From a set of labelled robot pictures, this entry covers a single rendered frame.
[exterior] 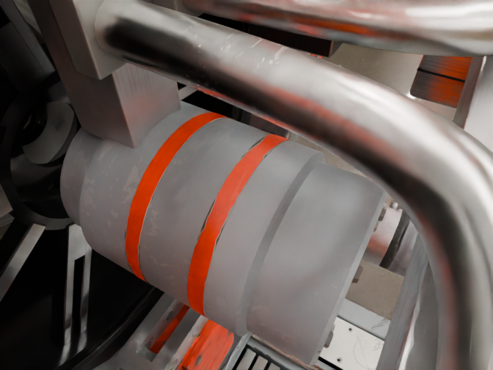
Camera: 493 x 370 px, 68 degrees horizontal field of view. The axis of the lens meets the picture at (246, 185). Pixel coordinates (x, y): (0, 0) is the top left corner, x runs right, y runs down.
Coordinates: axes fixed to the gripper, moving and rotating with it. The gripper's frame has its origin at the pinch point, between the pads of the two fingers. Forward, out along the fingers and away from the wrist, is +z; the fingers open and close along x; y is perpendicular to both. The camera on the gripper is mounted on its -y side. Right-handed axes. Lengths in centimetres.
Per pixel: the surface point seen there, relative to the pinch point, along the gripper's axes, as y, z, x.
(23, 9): -28.8, 18.1, 10.4
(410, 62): 170, -8, 79
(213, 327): -9.9, -7.9, -19.8
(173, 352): -18.0, -6.7, -20.5
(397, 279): 71, -36, -19
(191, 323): -15.2, -6.6, -17.8
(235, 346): 25.6, -4.4, -41.1
